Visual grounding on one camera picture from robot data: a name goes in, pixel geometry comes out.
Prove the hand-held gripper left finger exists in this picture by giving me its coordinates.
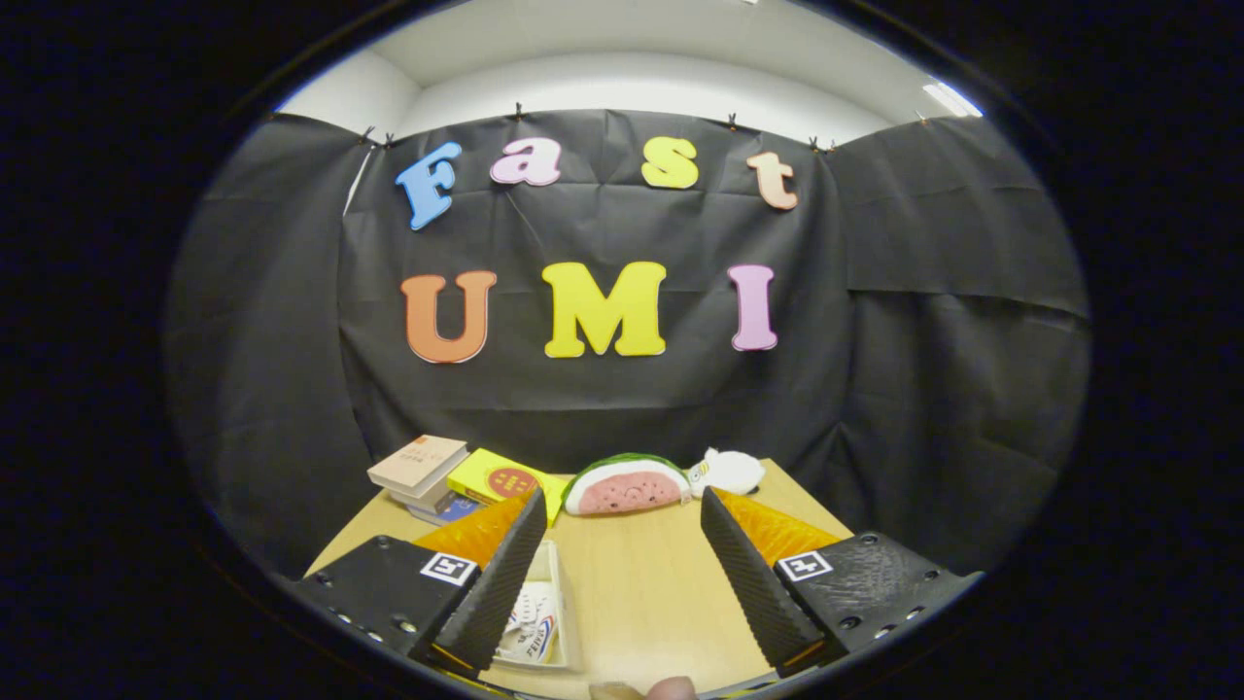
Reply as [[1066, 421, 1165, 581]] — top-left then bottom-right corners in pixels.
[[285, 487, 548, 681]]

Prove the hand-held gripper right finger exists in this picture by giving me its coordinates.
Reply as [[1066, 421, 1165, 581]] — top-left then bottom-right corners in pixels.
[[700, 486, 985, 680]]

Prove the blue book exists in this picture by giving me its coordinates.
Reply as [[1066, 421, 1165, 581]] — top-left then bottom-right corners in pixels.
[[408, 494, 482, 526]]

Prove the yellow book with red circle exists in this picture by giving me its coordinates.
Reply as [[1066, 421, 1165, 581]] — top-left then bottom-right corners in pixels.
[[447, 448, 574, 526]]

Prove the white plush toy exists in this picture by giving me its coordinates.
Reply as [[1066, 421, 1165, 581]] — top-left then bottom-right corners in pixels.
[[687, 448, 766, 499]]

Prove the watermelon slice plush toy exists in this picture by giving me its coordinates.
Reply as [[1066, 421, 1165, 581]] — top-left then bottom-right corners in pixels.
[[564, 453, 693, 516]]

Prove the ceiling light panel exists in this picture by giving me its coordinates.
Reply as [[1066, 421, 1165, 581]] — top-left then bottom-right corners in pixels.
[[921, 81, 983, 119]]

